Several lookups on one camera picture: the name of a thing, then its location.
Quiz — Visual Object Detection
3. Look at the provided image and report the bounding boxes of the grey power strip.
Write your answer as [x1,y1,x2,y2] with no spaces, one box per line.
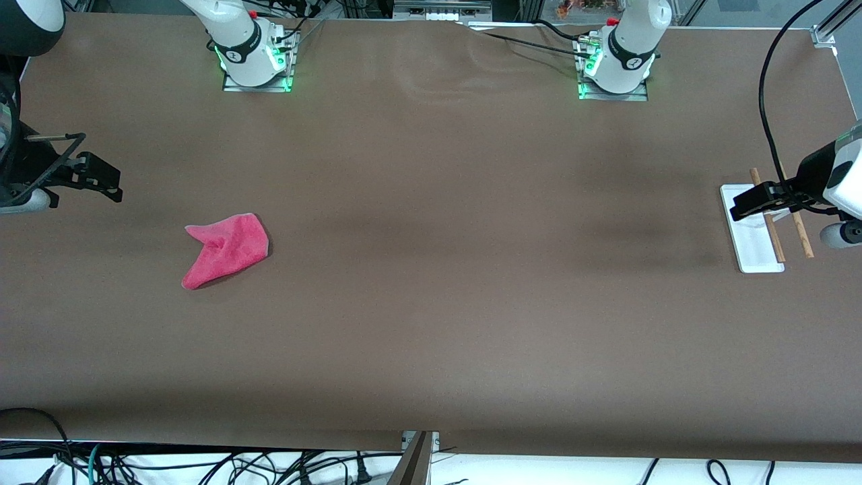
[393,0,493,22]

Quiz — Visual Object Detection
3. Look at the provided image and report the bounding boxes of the aluminium frame profile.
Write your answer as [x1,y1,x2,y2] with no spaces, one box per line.
[811,0,862,49]

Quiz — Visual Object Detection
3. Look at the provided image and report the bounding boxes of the black cable to arm base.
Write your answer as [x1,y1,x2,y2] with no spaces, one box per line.
[465,26,595,60]
[533,18,590,42]

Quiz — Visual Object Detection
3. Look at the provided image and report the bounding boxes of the pink microfibre towel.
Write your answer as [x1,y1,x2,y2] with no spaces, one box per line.
[181,212,271,291]

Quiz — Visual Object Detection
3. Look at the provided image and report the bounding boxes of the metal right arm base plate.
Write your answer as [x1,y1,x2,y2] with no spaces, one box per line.
[222,27,296,94]

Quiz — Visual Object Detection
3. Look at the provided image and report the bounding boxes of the black looping floor cable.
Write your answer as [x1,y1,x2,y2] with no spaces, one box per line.
[0,406,77,485]

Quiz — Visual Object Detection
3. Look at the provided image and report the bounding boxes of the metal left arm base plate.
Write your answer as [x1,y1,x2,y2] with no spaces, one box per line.
[577,34,649,102]

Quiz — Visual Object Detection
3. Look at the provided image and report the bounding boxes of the grey metal table post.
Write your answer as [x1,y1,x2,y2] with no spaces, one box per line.
[387,430,440,485]

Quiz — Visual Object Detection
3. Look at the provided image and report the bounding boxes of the white rack with wooden bars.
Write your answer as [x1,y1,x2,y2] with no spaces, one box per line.
[720,167,815,274]

